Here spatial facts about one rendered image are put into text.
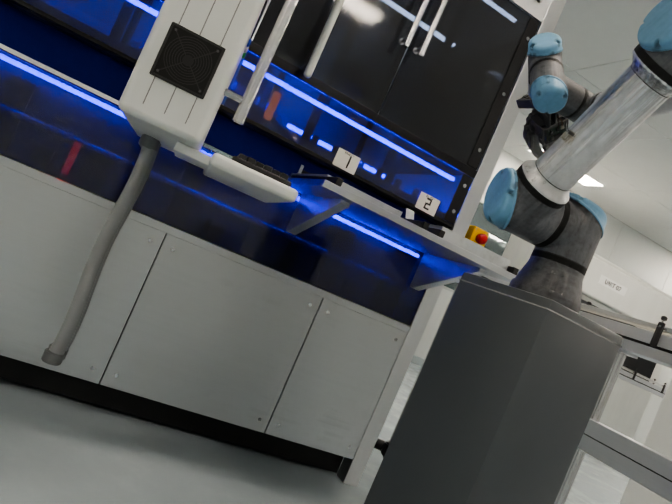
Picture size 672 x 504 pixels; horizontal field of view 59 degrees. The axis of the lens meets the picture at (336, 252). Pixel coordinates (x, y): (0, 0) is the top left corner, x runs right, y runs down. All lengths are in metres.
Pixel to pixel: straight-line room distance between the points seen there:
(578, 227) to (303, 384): 1.11
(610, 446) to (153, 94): 1.94
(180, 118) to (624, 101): 0.84
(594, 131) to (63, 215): 1.37
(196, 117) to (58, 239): 0.70
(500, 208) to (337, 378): 1.07
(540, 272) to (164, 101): 0.84
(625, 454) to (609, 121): 1.50
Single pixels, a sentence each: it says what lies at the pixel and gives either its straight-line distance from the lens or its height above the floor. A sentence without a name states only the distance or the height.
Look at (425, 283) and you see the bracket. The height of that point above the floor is 0.76.
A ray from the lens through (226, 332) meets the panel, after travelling 1.93.
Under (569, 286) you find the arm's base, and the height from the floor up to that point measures 0.84.
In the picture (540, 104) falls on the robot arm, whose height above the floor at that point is 1.19.
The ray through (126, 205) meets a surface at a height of 0.62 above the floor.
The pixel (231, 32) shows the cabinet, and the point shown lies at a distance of 1.33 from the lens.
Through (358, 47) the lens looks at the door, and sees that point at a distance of 2.04.
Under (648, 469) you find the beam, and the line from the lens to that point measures 2.37.
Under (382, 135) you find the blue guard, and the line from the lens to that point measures 2.04.
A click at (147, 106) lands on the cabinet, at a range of 1.30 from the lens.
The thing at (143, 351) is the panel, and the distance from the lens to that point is 1.91.
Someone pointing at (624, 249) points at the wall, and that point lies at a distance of 9.57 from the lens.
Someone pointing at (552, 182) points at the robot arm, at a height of 1.00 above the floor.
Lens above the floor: 0.68
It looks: 2 degrees up
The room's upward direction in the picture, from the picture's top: 24 degrees clockwise
